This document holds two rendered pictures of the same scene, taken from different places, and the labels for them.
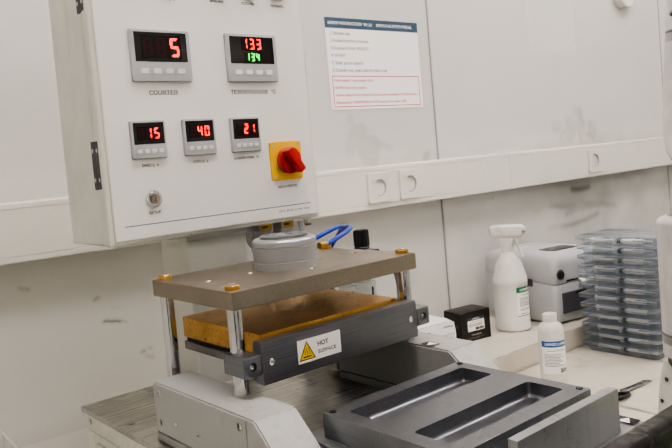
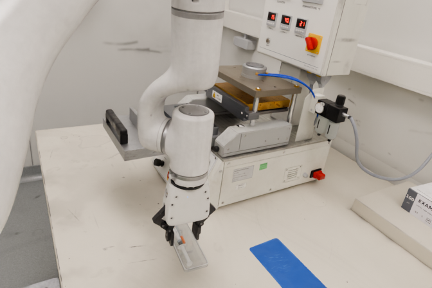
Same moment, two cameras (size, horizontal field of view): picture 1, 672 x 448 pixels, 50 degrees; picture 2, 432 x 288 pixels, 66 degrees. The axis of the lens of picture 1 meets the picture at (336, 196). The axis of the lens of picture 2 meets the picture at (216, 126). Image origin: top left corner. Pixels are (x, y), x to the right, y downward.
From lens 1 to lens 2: 1.35 m
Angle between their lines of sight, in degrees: 95
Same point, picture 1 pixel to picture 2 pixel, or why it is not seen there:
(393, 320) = (236, 107)
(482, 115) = not seen: outside the picture
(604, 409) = not seen: hidden behind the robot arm
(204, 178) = (283, 39)
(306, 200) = (316, 65)
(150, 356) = (358, 124)
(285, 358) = (210, 92)
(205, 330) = not seen: hidden behind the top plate
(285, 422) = (187, 99)
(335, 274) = (230, 79)
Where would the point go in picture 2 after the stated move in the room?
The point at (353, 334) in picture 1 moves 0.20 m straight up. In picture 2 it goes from (225, 101) to (234, 36)
